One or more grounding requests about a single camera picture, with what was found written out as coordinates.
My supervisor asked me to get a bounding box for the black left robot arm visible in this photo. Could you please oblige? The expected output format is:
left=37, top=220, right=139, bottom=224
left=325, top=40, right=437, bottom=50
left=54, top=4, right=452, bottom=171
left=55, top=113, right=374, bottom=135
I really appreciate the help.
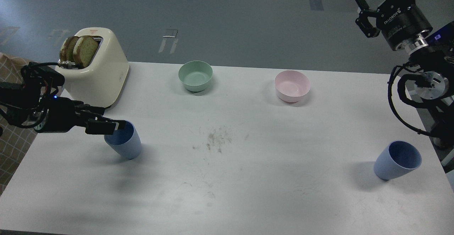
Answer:
left=0, top=62, right=127, bottom=135

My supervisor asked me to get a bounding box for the beige checkered cloth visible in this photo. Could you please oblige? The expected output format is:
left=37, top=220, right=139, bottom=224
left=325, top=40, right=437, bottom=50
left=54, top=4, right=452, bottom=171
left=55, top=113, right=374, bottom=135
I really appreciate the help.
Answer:
left=0, top=53, right=37, bottom=193

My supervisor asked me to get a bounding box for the toast slice front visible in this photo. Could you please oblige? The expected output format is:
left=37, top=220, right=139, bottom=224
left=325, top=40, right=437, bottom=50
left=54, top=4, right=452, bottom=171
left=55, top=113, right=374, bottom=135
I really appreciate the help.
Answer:
left=73, top=36, right=99, bottom=68

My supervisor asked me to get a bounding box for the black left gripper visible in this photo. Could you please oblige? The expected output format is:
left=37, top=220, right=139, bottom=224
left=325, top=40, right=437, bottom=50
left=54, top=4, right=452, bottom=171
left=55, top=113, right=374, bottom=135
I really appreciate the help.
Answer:
left=34, top=97, right=126, bottom=135

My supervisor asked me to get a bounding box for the pink bowl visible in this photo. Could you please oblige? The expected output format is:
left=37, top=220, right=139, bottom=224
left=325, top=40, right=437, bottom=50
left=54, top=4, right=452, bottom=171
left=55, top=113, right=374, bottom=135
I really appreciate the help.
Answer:
left=274, top=70, right=311, bottom=103

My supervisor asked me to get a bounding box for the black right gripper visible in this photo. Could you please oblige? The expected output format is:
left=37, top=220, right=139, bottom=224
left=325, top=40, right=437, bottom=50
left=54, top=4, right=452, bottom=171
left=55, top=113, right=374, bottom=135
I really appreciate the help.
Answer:
left=355, top=0, right=433, bottom=51

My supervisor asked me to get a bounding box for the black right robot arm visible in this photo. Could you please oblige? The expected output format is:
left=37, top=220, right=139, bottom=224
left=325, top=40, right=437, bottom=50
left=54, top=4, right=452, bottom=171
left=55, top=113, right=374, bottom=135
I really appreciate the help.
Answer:
left=355, top=0, right=454, bottom=146

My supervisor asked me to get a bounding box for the toast slice back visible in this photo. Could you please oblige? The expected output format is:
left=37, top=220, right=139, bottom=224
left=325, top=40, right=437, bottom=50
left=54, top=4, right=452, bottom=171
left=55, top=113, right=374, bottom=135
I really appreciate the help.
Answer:
left=59, top=36, right=79, bottom=62

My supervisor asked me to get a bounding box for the cream toaster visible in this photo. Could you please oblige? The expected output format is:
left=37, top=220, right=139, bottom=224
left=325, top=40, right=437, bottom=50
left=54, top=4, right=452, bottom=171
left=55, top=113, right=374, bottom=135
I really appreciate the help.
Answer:
left=55, top=28, right=129, bottom=107

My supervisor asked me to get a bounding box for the toast slice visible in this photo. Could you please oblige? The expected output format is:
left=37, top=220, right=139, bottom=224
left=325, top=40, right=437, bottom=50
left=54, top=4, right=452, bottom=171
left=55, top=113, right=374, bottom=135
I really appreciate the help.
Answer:
left=59, top=36, right=79, bottom=62
left=73, top=36, right=99, bottom=68

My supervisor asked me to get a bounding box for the blue cup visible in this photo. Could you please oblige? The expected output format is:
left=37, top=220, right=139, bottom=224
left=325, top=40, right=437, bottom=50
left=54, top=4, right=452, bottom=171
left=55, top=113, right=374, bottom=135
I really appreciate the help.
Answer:
left=104, top=121, right=142, bottom=160
left=373, top=141, right=422, bottom=180

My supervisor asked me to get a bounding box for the green bowl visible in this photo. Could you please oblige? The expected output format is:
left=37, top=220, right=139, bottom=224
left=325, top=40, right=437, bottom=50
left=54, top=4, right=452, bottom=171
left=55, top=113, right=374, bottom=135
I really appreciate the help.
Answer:
left=178, top=61, right=214, bottom=92

